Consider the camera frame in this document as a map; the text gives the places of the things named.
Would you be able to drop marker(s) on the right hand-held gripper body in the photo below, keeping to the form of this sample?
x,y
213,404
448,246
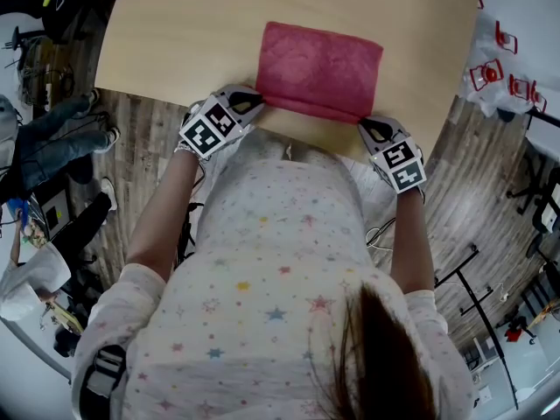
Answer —
x,y
400,166

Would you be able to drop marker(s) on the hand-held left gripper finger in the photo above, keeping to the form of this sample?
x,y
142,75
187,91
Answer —
x,y
245,88
253,114

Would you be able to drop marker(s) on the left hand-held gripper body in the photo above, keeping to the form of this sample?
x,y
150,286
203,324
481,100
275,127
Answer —
x,y
210,127

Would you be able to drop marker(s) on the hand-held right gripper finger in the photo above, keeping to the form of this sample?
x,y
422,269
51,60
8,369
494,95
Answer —
x,y
367,140
396,127

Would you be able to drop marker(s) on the red towel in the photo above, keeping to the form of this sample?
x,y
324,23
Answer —
x,y
317,68

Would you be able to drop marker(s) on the person's right forearm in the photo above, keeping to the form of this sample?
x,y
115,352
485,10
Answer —
x,y
411,243

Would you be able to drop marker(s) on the person's left forearm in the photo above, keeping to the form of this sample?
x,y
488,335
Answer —
x,y
162,217

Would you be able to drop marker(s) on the black coat rack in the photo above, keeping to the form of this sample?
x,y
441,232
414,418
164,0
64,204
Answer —
x,y
544,121

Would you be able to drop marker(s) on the black and white office chair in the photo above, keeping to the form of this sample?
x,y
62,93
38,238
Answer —
x,y
544,208

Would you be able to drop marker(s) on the person's star-print shirt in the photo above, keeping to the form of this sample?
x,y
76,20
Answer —
x,y
262,269

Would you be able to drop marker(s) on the black metal stand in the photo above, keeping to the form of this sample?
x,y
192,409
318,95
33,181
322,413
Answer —
x,y
474,300

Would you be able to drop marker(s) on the grey box with yellow label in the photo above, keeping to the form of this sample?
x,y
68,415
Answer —
x,y
54,212

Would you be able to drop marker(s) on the red and black device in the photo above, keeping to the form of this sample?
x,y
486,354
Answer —
x,y
514,333

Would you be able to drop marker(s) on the pastel flower bouquet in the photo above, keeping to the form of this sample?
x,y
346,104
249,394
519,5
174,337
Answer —
x,y
34,234

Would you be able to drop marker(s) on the yellow wooden board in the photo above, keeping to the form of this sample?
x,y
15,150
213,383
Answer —
x,y
65,317

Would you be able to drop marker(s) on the black bag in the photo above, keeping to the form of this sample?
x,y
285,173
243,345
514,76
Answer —
x,y
65,344

